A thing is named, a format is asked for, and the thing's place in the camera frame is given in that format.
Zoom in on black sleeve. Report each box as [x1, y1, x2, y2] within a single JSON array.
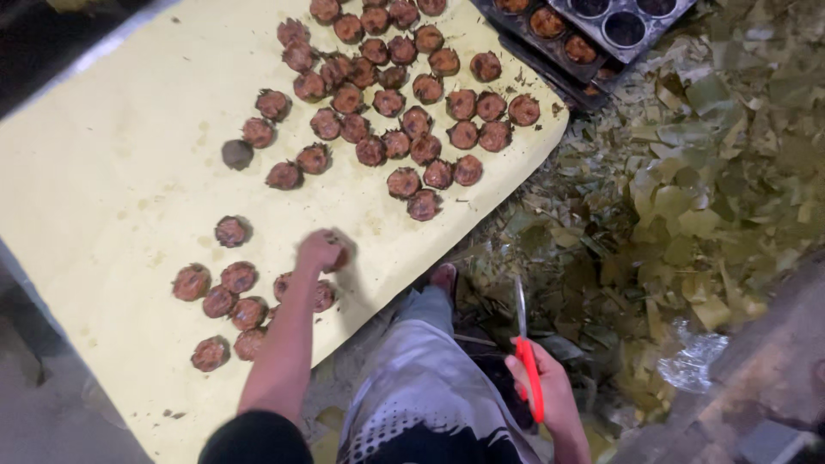
[[198, 410, 315, 464]]

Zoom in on person's right hand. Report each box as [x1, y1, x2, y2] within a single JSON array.
[[504, 338, 576, 431]]

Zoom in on heap of leaf scraps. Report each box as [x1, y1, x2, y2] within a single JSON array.
[[445, 0, 825, 455]]

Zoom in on red handled scissors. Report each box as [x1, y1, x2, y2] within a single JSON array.
[[513, 276, 546, 425]]

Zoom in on clear plastic bag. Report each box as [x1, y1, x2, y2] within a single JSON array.
[[656, 317, 730, 394]]

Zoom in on brown wooden bench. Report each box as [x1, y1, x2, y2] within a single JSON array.
[[609, 250, 825, 464]]

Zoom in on grey white patterned shorts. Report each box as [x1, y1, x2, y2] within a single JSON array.
[[335, 285, 544, 464]]

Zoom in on dark grey round cake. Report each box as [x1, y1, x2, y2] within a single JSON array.
[[221, 139, 255, 171]]

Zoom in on cluster of brown cakes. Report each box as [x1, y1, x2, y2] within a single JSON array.
[[241, 0, 542, 223], [171, 261, 337, 373]]

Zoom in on grey empty muffin tray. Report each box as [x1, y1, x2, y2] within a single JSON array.
[[548, 0, 700, 64]]

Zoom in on dark muffin tray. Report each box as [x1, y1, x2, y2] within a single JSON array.
[[498, 31, 625, 112], [472, 0, 613, 85]]

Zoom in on person's foot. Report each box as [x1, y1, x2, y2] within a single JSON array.
[[428, 262, 459, 305]]

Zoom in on person's left hand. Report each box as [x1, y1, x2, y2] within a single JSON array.
[[295, 229, 352, 275]]

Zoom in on yellow paper sheet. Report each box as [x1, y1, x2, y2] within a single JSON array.
[[0, 0, 571, 464]]

